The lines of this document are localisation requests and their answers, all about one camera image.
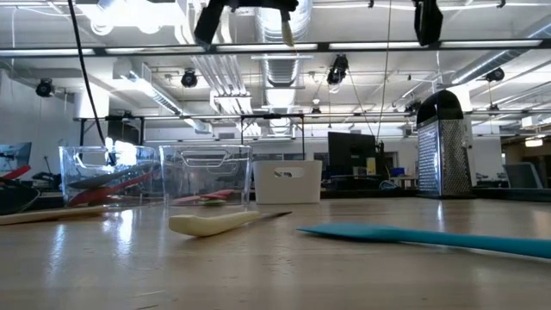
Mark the black metal table frame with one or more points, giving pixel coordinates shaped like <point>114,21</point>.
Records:
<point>366,194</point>

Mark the silver air duct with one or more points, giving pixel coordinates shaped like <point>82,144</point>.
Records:
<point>282,71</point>

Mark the black computer monitor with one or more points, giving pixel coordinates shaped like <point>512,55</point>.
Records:
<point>351,150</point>

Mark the yellow box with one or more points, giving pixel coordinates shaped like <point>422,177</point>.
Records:
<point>371,165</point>

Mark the black ceiling spotlight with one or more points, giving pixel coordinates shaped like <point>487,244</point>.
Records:
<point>45,88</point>
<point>189,78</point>
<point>338,69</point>
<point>495,74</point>

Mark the white plastic bin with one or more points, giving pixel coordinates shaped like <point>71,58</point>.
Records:
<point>267,189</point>

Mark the light wooden fork spatula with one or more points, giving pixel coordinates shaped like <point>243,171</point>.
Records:
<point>51,214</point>

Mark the black metal workstation frame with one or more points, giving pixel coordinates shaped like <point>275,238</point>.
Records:
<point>258,116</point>

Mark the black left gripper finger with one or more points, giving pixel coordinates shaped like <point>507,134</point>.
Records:
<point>208,23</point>

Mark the black plastic spoon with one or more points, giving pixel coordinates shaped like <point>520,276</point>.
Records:
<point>17,198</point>

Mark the red slanted bar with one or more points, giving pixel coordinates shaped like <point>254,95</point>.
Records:
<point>15,173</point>

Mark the teal silicone spatula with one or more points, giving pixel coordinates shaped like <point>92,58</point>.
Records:
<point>409,236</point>

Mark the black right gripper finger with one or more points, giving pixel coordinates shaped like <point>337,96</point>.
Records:
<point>428,21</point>

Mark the blue box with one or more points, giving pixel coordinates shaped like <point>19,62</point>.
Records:
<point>397,171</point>

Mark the grey plastic spoon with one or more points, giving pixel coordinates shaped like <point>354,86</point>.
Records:
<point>107,178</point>

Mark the grey chair back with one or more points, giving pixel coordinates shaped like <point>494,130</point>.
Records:
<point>523,174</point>

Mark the lit computer monitor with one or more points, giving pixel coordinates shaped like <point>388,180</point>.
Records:
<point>15,155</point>

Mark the red silicone spatula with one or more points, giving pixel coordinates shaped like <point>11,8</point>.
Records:
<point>219,194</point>

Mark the dark red slotted spoon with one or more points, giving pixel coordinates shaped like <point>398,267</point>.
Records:
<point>94,196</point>

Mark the black ceiling light rail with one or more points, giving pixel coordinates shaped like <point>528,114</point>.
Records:
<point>267,47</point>

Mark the clear plastic bin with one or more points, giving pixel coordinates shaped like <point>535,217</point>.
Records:
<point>86,157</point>
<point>206,176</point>

